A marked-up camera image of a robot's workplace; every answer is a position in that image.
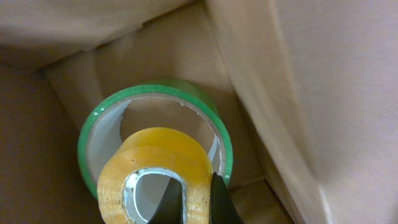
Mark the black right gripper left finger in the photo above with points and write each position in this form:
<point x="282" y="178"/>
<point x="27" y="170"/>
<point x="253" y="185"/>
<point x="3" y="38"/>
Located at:
<point x="170" y="208"/>

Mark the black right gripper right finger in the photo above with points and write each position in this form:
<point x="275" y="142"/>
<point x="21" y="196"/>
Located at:
<point x="222" y="209"/>

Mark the small yellow tape roll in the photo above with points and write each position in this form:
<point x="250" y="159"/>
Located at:
<point x="163" y="150"/>

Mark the green tape roll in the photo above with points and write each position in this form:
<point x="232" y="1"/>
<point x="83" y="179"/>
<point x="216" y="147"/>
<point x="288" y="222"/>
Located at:
<point x="100" y="136"/>

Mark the brown cardboard box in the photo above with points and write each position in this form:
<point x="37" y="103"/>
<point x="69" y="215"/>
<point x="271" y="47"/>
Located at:
<point x="306" y="89"/>

